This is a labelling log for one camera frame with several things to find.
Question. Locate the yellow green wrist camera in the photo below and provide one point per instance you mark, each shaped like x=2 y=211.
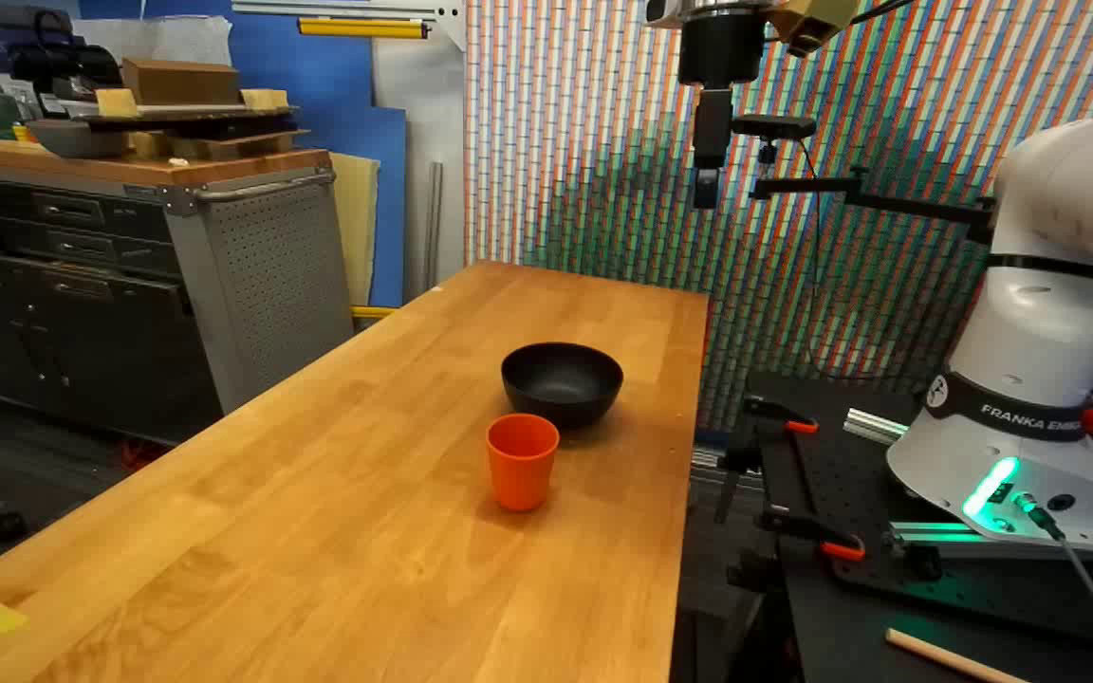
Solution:
x=807 y=25

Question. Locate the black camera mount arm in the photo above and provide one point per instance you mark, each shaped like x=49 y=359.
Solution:
x=850 y=187

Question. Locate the black bowl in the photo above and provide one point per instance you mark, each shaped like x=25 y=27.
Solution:
x=563 y=381

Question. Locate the red handled clamp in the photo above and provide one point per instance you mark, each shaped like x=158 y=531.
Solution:
x=830 y=542

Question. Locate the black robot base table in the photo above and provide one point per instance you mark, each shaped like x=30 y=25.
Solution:
x=1023 y=612

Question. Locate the wooden stick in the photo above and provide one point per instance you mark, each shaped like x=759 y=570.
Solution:
x=947 y=658

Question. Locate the blue foam board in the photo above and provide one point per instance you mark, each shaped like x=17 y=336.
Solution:
x=336 y=98

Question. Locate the grey perforated tool cabinet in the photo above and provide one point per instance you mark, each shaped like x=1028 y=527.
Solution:
x=158 y=298

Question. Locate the wooden box on cabinet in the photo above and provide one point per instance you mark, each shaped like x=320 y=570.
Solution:
x=181 y=83

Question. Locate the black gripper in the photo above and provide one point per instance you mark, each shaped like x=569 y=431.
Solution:
x=722 y=45

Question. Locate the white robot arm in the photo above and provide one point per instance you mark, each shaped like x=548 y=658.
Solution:
x=999 y=440

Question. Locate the orange plastic cup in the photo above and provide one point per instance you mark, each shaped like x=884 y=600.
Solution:
x=520 y=462

